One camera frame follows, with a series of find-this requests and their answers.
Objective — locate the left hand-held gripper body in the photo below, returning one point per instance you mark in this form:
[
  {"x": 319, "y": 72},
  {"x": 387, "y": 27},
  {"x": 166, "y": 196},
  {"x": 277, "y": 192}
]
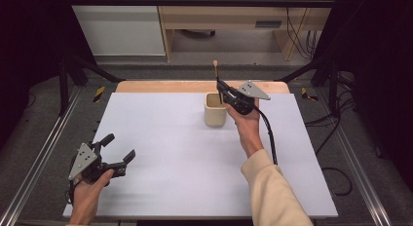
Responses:
[{"x": 85, "y": 161}]

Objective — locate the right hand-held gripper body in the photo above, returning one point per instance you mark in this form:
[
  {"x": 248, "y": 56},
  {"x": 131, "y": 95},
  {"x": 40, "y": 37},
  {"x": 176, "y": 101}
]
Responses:
[{"x": 250, "y": 89}]

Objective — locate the black makeup brush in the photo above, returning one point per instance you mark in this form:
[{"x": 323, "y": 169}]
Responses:
[{"x": 216, "y": 71}]

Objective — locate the beige square cup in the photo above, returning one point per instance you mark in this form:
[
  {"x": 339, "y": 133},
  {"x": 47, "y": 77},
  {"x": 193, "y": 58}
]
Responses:
[{"x": 214, "y": 117}]

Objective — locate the person's left hand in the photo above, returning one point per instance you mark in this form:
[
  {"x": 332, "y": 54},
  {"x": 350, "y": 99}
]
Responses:
[{"x": 86, "y": 196}]

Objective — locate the person's right hand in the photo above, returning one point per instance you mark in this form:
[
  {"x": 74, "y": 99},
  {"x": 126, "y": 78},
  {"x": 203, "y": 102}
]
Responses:
[{"x": 248, "y": 128}]

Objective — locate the yellow black tape strip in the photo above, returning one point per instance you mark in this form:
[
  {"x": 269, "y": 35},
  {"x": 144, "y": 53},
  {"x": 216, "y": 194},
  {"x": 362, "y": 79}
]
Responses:
[
  {"x": 305, "y": 94},
  {"x": 99, "y": 94}
]

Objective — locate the white board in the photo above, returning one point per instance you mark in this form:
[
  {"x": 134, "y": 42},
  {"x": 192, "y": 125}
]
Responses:
[{"x": 181, "y": 167}]

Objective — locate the wooden table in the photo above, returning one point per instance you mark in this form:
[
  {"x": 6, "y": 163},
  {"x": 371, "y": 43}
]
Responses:
[{"x": 162, "y": 86}]

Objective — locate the wooden desk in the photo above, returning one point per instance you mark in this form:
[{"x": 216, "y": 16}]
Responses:
[{"x": 227, "y": 15}]

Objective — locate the white cabinet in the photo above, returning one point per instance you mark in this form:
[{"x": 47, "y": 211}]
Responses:
[{"x": 120, "y": 28}]

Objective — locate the black curtain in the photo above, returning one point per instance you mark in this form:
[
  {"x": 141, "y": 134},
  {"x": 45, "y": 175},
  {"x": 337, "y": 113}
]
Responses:
[
  {"x": 29, "y": 57},
  {"x": 383, "y": 73}
]

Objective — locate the aluminium floor rail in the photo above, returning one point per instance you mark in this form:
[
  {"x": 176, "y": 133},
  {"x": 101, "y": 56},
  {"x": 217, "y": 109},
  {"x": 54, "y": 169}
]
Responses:
[
  {"x": 39, "y": 154},
  {"x": 357, "y": 167}
]

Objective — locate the black frame strut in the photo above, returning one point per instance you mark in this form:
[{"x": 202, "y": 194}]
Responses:
[
  {"x": 305, "y": 70},
  {"x": 94, "y": 70}
]

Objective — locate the black horizontal frame bar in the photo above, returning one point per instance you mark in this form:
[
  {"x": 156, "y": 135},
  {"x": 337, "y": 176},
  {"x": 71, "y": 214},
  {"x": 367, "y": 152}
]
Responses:
[{"x": 195, "y": 2}]

